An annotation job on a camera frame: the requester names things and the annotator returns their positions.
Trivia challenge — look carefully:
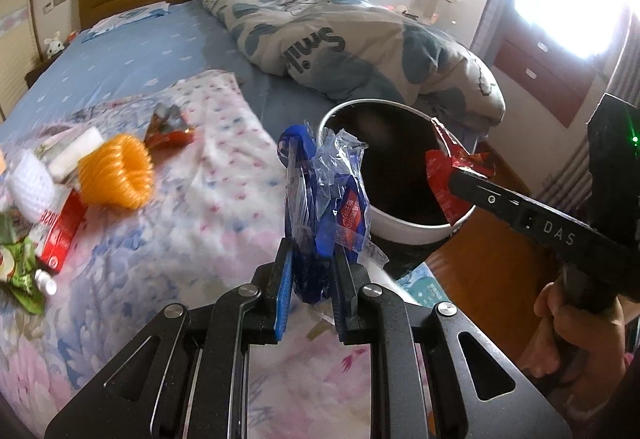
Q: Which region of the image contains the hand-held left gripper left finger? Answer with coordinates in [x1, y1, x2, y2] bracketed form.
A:
[44, 238, 301, 439]

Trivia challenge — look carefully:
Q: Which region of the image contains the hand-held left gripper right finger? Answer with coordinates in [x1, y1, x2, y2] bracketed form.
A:
[332, 249, 572, 439]

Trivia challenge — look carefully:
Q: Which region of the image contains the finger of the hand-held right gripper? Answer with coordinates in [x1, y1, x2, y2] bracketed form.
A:
[446, 167, 532, 226]

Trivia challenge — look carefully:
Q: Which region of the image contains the red foil wrapper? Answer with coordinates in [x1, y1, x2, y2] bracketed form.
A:
[424, 117, 496, 225]

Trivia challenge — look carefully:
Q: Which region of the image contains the blue clear plastic wrapper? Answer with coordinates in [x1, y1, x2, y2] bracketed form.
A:
[278, 120, 391, 305]

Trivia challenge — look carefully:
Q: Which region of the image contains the white round trash bin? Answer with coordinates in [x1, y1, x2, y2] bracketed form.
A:
[316, 100, 478, 247]

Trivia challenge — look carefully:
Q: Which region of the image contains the white foam net sleeve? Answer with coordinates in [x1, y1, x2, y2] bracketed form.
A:
[5, 151, 58, 222]

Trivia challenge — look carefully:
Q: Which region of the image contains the person's right hand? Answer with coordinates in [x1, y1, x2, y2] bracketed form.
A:
[517, 281, 631, 389]

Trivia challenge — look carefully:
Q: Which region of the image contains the white radiator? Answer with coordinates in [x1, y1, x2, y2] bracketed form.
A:
[540, 139, 601, 225]

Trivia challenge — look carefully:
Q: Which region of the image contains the teal printed box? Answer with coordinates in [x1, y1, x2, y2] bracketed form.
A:
[400, 264, 451, 315]

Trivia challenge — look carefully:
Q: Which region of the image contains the floral blanket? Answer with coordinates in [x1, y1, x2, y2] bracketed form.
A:
[0, 69, 426, 439]

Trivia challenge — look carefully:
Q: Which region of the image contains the reddish brown dresser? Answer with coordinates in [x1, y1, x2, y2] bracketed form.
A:
[492, 14, 611, 127]

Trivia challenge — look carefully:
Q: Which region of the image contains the brown red snack wrapper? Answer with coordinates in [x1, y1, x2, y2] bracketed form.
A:
[144, 103, 197, 150]

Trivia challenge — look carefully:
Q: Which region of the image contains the orange foam net sleeve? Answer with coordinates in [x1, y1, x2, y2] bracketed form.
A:
[77, 134, 155, 210]

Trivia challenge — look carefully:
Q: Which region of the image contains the cream blue printed quilt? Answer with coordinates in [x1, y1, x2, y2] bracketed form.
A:
[200, 0, 507, 127]

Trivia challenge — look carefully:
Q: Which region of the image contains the red white carton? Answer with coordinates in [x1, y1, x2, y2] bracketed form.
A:
[36, 191, 87, 276]

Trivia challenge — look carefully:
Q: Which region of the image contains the small white bottle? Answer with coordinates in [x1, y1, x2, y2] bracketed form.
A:
[34, 268, 58, 296]

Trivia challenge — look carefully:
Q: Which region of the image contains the white tissue pack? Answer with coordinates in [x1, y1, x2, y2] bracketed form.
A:
[50, 126, 104, 180]

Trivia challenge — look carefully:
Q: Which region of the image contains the green printed wrapper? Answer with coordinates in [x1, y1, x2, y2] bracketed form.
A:
[0, 211, 46, 316]

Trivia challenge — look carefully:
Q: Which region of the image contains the bed with blue sheet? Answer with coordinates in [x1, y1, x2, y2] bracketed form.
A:
[0, 0, 491, 160]

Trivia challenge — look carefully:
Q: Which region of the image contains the blue white pillow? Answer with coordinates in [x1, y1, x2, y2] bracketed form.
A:
[80, 1, 171, 42]

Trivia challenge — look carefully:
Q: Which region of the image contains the wooden nightstand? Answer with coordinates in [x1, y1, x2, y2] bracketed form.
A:
[24, 54, 56, 90]

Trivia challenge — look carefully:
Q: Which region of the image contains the white plush rabbit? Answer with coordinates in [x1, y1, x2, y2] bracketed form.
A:
[45, 31, 68, 58]

